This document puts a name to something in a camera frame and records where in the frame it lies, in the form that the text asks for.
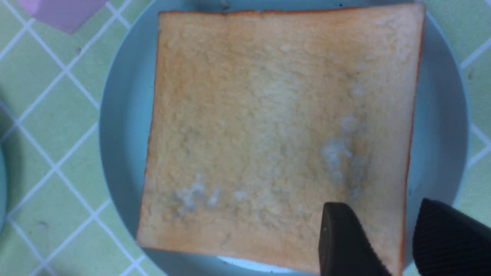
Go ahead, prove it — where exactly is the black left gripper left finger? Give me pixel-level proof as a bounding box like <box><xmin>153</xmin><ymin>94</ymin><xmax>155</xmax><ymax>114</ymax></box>
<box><xmin>318</xmin><ymin>202</ymin><xmax>391</xmax><ymax>276</ymax></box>

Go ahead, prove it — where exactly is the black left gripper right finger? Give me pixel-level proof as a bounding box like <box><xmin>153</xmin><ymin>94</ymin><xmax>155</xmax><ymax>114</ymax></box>
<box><xmin>412</xmin><ymin>199</ymin><xmax>491</xmax><ymax>276</ymax></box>

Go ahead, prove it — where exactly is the teal empty front plate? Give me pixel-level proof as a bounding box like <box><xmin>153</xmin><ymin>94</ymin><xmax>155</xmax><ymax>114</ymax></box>
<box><xmin>99</xmin><ymin>0</ymin><xmax>470</xmax><ymax>275</ymax></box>

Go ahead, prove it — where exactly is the grey plate with eggs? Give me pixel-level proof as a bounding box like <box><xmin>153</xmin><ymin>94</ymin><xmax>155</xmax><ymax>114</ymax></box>
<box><xmin>0</xmin><ymin>149</ymin><xmax>8</xmax><ymax>232</ymax></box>

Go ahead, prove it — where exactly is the pink-purple cube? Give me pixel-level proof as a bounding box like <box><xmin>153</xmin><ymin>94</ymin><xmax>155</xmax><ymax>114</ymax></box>
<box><xmin>17</xmin><ymin>0</ymin><xmax>107</xmax><ymax>34</ymax></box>

